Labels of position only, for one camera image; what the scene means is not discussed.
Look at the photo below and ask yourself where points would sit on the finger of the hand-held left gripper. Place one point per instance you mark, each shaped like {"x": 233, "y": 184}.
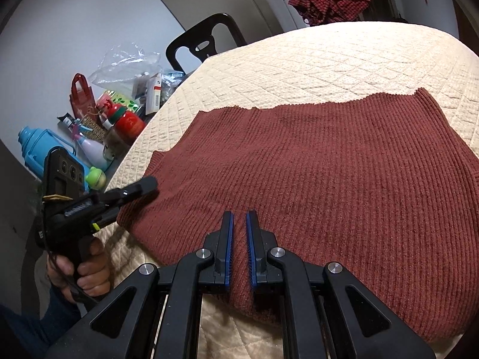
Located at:
{"x": 136, "y": 190}

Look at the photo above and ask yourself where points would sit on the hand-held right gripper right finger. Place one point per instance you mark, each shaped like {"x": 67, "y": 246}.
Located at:
{"x": 250, "y": 248}

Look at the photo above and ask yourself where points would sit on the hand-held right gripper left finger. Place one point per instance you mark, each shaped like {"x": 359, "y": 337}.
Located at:
{"x": 228, "y": 248}

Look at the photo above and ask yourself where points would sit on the rust brown knit sweater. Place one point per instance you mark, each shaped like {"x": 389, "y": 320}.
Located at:
{"x": 318, "y": 179}

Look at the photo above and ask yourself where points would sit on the person's left forearm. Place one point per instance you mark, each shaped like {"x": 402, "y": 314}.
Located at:
{"x": 33, "y": 329}

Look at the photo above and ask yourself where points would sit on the person's left hand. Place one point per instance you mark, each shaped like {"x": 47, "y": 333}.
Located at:
{"x": 93, "y": 269}

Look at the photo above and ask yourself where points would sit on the green frog toy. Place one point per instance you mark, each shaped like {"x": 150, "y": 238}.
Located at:
{"x": 95, "y": 177}

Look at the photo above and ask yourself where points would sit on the white spray bottle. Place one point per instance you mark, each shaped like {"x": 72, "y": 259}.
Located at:
{"x": 91, "y": 153}

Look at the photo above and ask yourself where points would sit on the red bottle with green cap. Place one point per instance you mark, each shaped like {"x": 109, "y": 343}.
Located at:
{"x": 129, "y": 123}

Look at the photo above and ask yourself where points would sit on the blue thermos jug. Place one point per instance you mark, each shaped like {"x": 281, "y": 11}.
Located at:
{"x": 35, "y": 146}

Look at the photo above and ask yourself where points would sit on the leaf patterned box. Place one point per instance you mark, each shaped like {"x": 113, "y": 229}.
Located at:
{"x": 119, "y": 99}

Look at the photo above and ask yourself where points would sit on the white carton with red label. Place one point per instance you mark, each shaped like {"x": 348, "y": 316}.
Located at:
{"x": 154, "y": 95}

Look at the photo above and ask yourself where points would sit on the red gift bag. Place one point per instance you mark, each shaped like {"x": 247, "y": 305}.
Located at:
{"x": 83, "y": 99}

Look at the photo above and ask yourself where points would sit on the clear plastic bag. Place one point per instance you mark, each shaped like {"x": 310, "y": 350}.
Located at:
{"x": 125, "y": 61}

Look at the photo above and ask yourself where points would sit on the black chair back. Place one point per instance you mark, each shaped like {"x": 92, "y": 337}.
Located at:
{"x": 220, "y": 20}

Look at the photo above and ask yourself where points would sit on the cream quilted blanket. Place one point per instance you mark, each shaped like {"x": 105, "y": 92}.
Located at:
{"x": 318, "y": 60}

